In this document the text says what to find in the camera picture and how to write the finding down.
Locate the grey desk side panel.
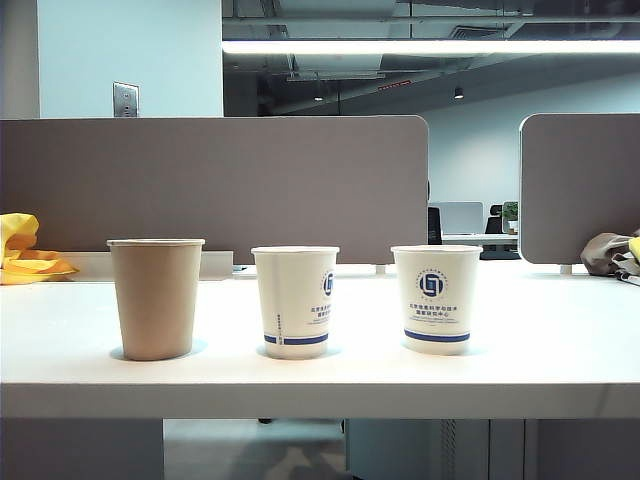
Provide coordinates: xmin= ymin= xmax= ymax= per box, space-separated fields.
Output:
xmin=0 ymin=417 xmax=165 ymax=480

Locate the metal wall switch plate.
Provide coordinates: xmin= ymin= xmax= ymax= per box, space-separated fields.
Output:
xmin=112 ymin=81 xmax=141 ymax=119

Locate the green potted plant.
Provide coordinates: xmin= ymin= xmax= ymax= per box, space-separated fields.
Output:
xmin=501 ymin=200 xmax=521 ymax=236

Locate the brown kraft paper cup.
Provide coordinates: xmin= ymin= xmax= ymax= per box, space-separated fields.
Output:
xmin=106 ymin=237 xmax=207 ymax=362

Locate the white background desk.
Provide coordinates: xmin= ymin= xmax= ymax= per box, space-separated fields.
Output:
xmin=441 ymin=232 xmax=521 ymax=252

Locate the yellow crumpled cloth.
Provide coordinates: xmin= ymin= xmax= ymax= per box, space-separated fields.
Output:
xmin=0 ymin=212 xmax=81 ymax=286

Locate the black office chair with headrest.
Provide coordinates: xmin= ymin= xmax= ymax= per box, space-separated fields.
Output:
xmin=484 ymin=203 xmax=505 ymax=235

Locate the long ceiling strip light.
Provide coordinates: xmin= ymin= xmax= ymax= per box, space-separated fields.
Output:
xmin=221 ymin=38 xmax=640 ymax=56

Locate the wide grey desk partition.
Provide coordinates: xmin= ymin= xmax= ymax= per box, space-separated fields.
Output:
xmin=0 ymin=115 xmax=431 ymax=267

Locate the white background desk screen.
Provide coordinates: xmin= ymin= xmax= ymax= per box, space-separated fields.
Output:
xmin=429 ymin=201 xmax=485 ymax=236

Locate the white paper cup blue logo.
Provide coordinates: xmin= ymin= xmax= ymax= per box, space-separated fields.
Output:
xmin=390 ymin=244 xmax=484 ymax=357
xmin=250 ymin=245 xmax=341 ymax=360

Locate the narrow grey desk partition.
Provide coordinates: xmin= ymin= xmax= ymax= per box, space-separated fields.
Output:
xmin=518 ymin=112 xmax=640 ymax=266

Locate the grey under-desk cabinet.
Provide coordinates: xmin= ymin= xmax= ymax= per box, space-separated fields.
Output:
xmin=344 ymin=418 xmax=527 ymax=480

